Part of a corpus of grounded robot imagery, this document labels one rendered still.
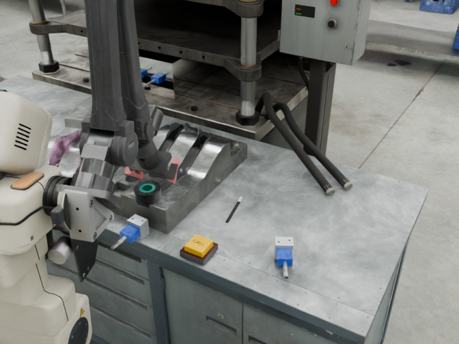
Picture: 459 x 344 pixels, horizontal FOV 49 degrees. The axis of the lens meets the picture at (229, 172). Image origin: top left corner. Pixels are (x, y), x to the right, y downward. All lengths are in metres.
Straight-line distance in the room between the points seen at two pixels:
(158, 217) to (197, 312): 0.36
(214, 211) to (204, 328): 0.39
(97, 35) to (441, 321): 1.97
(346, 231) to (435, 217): 1.56
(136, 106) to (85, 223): 0.30
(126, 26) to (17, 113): 0.28
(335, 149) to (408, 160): 0.48
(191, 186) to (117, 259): 0.38
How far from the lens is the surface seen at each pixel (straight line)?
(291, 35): 2.04
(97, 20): 1.03
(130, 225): 1.52
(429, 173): 3.47
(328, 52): 2.00
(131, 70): 1.14
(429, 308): 2.55
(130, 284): 1.82
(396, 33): 5.15
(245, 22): 1.96
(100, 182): 1.04
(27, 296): 1.25
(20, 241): 1.05
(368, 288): 1.41
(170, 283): 1.67
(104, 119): 1.07
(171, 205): 1.50
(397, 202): 1.73
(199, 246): 1.43
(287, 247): 1.42
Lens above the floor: 1.79
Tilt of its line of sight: 33 degrees down
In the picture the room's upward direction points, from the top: straight up
